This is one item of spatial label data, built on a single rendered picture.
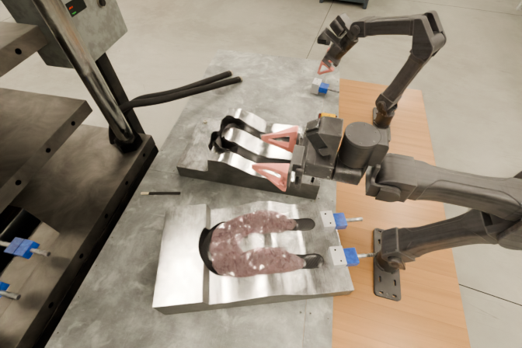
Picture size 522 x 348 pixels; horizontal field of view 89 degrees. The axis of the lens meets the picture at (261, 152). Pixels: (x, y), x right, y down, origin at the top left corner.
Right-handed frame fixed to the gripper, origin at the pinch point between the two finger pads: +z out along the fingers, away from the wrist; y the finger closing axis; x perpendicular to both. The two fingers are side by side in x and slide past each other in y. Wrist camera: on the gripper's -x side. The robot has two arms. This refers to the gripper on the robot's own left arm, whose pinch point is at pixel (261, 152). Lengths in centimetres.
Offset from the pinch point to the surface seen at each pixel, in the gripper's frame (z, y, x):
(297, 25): 35, -313, 119
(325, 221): -18.0, -4.2, 32.0
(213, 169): 21.0, -13.7, 31.5
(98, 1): 73, -50, -4
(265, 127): 8.5, -37.0, 30.7
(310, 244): -14.7, 2.5, 34.6
